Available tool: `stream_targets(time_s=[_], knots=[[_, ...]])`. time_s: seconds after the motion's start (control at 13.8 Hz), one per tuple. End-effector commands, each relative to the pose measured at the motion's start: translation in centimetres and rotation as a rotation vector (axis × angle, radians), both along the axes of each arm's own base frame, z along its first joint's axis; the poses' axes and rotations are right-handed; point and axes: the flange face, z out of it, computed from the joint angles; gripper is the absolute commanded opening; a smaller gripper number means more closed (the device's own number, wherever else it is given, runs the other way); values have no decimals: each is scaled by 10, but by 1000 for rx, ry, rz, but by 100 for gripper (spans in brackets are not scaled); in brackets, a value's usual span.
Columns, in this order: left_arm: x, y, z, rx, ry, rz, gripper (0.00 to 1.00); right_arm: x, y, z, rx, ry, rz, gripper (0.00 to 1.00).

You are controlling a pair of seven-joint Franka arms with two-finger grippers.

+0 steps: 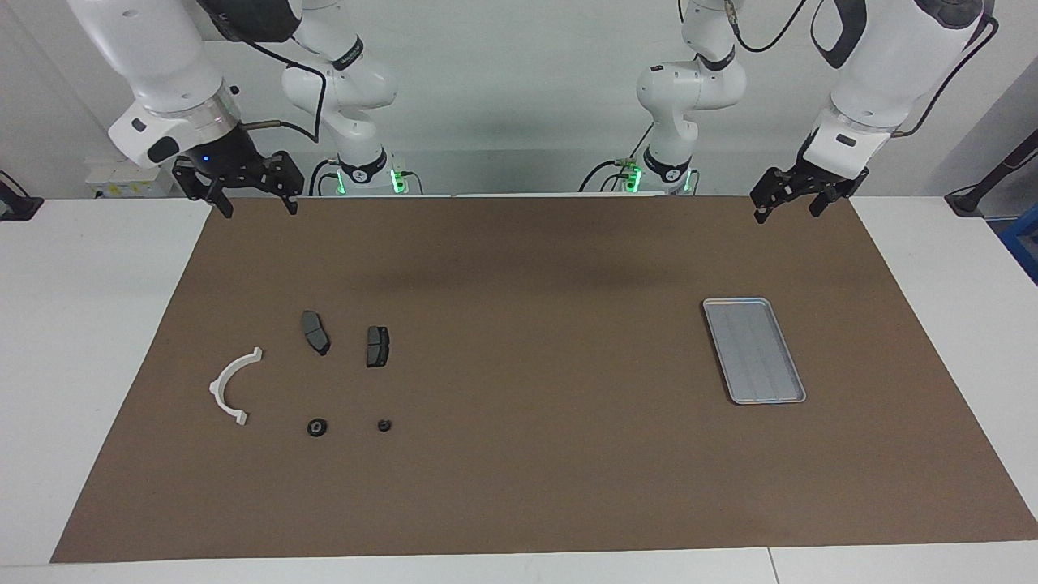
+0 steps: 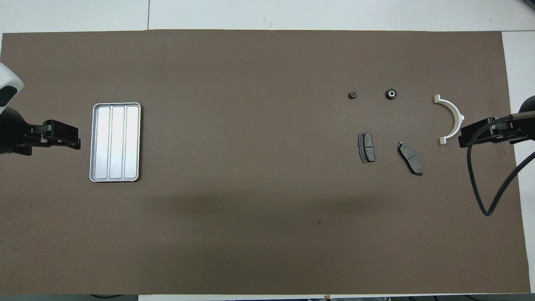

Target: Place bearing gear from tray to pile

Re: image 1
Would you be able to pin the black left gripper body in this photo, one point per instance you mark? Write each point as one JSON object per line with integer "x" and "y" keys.
{"x": 815, "y": 174}

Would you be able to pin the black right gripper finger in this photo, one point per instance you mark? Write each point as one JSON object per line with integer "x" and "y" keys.
{"x": 222, "y": 203}
{"x": 290, "y": 203}

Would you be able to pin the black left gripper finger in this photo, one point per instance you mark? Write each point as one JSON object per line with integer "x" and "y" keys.
{"x": 819, "y": 203}
{"x": 762, "y": 212}

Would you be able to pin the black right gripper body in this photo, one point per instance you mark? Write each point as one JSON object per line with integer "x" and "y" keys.
{"x": 231, "y": 162}

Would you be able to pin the large black bearing gear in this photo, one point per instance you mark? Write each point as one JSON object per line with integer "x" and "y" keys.
{"x": 316, "y": 427}

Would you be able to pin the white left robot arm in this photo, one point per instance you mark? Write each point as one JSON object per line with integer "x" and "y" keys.
{"x": 892, "y": 65}

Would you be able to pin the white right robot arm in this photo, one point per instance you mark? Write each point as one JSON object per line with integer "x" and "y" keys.
{"x": 154, "y": 65}

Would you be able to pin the silver metal tray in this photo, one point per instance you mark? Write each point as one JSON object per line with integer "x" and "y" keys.
{"x": 754, "y": 349}

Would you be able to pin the white box with labels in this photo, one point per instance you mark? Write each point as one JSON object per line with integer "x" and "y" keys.
{"x": 122, "y": 182}

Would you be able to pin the dark grey curved brake pad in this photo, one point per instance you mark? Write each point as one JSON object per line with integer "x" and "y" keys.
{"x": 315, "y": 332}

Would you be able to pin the dark grey rectangular brake pad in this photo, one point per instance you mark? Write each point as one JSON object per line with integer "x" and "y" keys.
{"x": 377, "y": 346}

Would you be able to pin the black table clamp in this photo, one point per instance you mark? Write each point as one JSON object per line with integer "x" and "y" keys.
{"x": 20, "y": 208}

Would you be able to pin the blue crate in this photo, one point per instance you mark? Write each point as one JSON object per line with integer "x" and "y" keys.
{"x": 1023, "y": 239}

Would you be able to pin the brown table mat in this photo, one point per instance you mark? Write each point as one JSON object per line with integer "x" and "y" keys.
{"x": 519, "y": 487}

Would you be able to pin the white curved plastic bracket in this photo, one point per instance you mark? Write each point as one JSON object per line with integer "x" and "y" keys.
{"x": 217, "y": 389}

